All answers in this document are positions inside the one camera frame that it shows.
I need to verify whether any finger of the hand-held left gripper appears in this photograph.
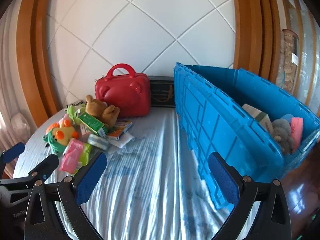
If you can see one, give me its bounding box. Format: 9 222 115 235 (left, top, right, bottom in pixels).
0 154 60 190
0 142 25 178

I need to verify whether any blue plastic crate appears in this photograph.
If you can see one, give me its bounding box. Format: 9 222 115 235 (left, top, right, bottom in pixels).
174 62 320 210

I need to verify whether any red bear-face carry case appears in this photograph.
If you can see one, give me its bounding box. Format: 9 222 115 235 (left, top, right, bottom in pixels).
95 64 152 117

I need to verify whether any white paper packet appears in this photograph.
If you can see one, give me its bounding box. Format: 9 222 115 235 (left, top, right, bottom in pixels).
109 133 135 148

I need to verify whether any blue striped desktop cloth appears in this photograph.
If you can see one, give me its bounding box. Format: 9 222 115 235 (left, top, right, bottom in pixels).
12 106 258 240

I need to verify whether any brown teddy bear plush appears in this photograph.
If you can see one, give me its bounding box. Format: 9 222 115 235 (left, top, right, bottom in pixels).
85 94 120 128

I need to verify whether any yellow duck plush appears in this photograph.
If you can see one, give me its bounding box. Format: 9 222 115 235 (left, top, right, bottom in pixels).
46 121 80 155

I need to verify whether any rolled patterned carpet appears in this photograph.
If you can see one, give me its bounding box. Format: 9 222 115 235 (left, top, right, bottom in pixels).
276 29 300 90

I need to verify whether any white green box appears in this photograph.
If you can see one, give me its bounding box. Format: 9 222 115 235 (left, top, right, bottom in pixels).
241 104 272 132

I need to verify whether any pink sponge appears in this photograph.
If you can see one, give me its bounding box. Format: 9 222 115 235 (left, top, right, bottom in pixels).
290 117 304 147

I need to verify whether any green medicine box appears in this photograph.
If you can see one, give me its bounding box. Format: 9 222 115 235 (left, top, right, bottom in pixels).
77 112 109 137

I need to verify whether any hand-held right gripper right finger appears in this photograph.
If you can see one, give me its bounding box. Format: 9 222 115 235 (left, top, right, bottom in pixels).
208 152 292 240

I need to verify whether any orange pink plush toy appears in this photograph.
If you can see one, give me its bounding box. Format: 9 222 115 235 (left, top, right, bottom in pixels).
59 114 73 127

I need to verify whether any green frog plush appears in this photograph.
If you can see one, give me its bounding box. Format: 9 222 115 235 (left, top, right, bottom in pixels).
65 104 87 125

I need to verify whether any orange flat box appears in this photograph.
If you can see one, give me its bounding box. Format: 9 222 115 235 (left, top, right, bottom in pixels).
106 119 133 140

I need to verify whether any black rectangular box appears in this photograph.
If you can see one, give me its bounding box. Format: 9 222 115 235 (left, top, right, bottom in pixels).
149 76 177 108

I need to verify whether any frosted glass sliding door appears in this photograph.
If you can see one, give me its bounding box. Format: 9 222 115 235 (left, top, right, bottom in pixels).
277 0 320 113

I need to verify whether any wooden wall frame post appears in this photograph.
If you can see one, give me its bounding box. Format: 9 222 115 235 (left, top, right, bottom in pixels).
230 0 283 83
16 0 65 120

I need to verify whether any pale curtain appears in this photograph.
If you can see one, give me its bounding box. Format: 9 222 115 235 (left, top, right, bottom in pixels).
0 12 38 140

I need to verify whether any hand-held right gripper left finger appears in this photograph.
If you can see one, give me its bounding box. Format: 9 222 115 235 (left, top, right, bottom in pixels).
24 152 108 240

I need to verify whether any grey plush toy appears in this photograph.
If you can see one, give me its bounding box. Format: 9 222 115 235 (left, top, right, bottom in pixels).
271 119 295 154

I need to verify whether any pink green packet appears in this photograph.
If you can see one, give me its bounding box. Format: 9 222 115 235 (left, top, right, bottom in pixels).
59 138 92 175

